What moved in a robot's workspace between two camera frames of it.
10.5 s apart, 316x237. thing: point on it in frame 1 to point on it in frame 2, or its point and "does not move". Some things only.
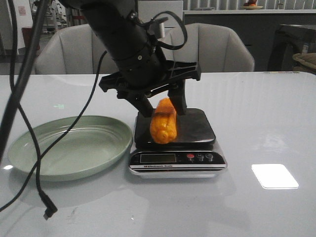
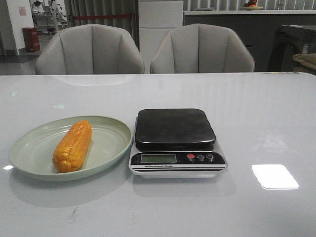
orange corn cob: [163, 123] to [70, 152]
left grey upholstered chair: [76, 49] does not move
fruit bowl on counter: [252, 4] does not move
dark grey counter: [259, 27] does not move
